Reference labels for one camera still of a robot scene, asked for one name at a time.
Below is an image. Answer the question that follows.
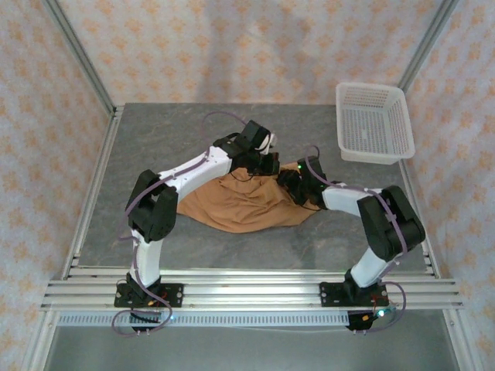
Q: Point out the orange-brown t-shirt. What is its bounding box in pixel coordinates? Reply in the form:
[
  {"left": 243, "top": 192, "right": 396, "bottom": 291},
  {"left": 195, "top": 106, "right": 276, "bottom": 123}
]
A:
[{"left": 176, "top": 160, "right": 322, "bottom": 235}]

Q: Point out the white plastic mesh basket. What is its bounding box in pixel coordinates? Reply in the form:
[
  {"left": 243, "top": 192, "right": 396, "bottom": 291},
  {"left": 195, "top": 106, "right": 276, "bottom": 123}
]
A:
[{"left": 335, "top": 81, "right": 417, "bottom": 165}]

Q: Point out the patterned backdrop cloth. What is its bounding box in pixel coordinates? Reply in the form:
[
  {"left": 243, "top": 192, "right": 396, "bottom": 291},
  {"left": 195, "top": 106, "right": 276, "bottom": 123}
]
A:
[{"left": 0, "top": 0, "right": 495, "bottom": 371}]

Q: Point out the aluminium mounting beam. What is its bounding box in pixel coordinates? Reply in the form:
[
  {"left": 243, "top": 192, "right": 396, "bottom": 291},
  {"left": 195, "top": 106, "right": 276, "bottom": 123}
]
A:
[{"left": 40, "top": 268, "right": 464, "bottom": 311}]

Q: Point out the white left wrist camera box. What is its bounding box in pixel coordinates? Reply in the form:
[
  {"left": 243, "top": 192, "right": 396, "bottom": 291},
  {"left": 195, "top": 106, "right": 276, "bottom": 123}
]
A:
[{"left": 259, "top": 132, "right": 278, "bottom": 154}]

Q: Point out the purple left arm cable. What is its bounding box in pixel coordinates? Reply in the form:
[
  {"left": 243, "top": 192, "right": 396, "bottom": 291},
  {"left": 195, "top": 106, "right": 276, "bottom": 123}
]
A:
[{"left": 111, "top": 111, "right": 251, "bottom": 338}]

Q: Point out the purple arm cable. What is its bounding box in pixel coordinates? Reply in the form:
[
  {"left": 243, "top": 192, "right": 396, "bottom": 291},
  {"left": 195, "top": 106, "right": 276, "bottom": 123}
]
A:
[
  {"left": 305, "top": 145, "right": 408, "bottom": 334},
  {"left": 111, "top": 111, "right": 251, "bottom": 338}
]

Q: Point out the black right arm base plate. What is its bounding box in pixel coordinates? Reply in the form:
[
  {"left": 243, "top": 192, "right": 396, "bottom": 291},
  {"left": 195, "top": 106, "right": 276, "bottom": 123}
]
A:
[{"left": 319, "top": 281, "right": 389, "bottom": 309}]

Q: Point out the white slotted cable duct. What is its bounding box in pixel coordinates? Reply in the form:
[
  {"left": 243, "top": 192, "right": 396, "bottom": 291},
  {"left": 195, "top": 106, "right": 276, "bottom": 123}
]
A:
[{"left": 56, "top": 311, "right": 351, "bottom": 328}]

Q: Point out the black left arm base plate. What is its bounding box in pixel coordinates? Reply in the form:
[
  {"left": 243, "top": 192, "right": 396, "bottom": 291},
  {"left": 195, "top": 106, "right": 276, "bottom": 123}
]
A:
[{"left": 114, "top": 283, "right": 184, "bottom": 309}]

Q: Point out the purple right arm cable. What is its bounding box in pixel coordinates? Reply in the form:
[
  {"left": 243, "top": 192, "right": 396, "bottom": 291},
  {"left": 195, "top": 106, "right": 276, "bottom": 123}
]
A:
[{"left": 305, "top": 145, "right": 408, "bottom": 334}]

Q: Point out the aluminium frame post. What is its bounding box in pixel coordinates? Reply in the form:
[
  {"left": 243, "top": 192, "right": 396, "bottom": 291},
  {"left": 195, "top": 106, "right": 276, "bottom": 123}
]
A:
[
  {"left": 40, "top": 0, "right": 118, "bottom": 114},
  {"left": 398, "top": 0, "right": 460, "bottom": 92}
]

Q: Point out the aluminium frame leg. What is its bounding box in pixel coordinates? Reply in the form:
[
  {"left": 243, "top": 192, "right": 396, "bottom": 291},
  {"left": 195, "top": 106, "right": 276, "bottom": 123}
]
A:
[
  {"left": 21, "top": 311, "right": 59, "bottom": 371},
  {"left": 442, "top": 308, "right": 483, "bottom": 371}
]

